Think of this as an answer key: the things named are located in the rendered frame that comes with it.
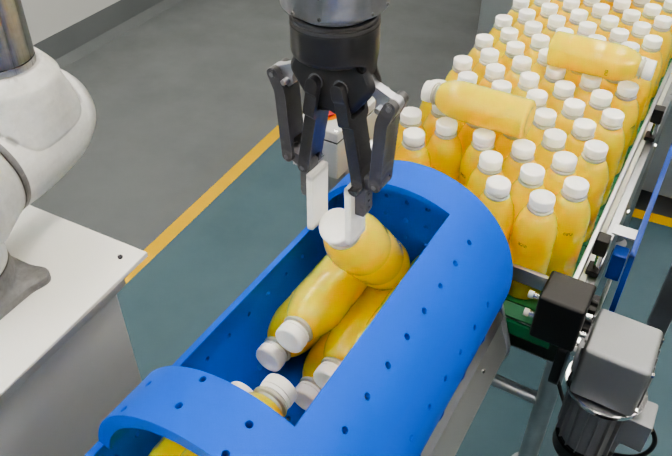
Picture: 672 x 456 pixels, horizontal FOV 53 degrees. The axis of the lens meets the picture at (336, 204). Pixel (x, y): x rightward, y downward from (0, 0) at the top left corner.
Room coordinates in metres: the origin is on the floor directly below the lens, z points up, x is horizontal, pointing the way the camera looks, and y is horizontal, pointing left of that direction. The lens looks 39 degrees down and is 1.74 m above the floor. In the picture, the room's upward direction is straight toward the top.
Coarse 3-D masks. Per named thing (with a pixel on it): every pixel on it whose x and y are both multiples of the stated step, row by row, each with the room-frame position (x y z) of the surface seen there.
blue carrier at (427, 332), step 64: (384, 192) 0.74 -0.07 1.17; (448, 192) 0.67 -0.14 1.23; (320, 256) 0.74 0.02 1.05; (448, 256) 0.57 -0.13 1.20; (256, 320) 0.60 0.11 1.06; (384, 320) 0.47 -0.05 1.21; (448, 320) 0.50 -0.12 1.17; (192, 384) 0.38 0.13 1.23; (256, 384) 0.54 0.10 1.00; (384, 384) 0.41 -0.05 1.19; (448, 384) 0.46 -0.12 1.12; (128, 448) 0.41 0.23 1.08; (192, 448) 0.32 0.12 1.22; (256, 448) 0.32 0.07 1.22; (320, 448) 0.33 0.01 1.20; (384, 448) 0.36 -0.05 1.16
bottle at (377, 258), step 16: (368, 224) 0.55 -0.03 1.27; (368, 240) 0.53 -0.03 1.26; (384, 240) 0.55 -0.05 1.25; (336, 256) 0.53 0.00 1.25; (352, 256) 0.52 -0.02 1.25; (368, 256) 0.53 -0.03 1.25; (384, 256) 0.55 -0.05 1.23; (400, 256) 0.59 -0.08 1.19; (352, 272) 0.54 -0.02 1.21; (368, 272) 0.54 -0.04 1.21; (384, 272) 0.56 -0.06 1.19; (400, 272) 0.59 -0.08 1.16; (384, 288) 0.59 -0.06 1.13
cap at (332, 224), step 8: (336, 208) 0.54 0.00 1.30; (328, 216) 0.54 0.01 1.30; (336, 216) 0.53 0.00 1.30; (344, 216) 0.53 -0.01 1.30; (320, 224) 0.53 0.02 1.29; (328, 224) 0.53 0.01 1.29; (336, 224) 0.53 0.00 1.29; (344, 224) 0.53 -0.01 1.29; (320, 232) 0.52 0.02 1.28; (328, 232) 0.52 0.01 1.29; (336, 232) 0.52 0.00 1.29; (344, 232) 0.52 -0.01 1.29; (328, 240) 0.52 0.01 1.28; (336, 240) 0.51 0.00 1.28; (344, 240) 0.51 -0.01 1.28
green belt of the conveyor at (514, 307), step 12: (660, 84) 1.54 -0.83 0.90; (648, 108) 1.42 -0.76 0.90; (600, 216) 1.01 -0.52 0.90; (588, 240) 0.94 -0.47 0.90; (576, 264) 0.88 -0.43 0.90; (516, 300) 0.79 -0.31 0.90; (528, 300) 0.79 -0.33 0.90; (516, 312) 0.77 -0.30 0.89; (516, 324) 0.75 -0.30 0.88; (528, 324) 0.75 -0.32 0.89; (528, 336) 0.74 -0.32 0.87
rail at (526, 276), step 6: (516, 264) 0.80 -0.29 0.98; (516, 270) 0.79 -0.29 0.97; (522, 270) 0.78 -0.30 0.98; (528, 270) 0.78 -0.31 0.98; (516, 276) 0.79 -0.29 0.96; (522, 276) 0.78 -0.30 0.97; (528, 276) 0.78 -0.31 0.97; (534, 276) 0.77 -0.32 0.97; (540, 276) 0.77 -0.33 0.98; (546, 276) 0.77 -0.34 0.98; (522, 282) 0.78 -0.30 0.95; (528, 282) 0.78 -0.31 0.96; (534, 282) 0.77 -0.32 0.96; (540, 282) 0.77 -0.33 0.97; (540, 288) 0.77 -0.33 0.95
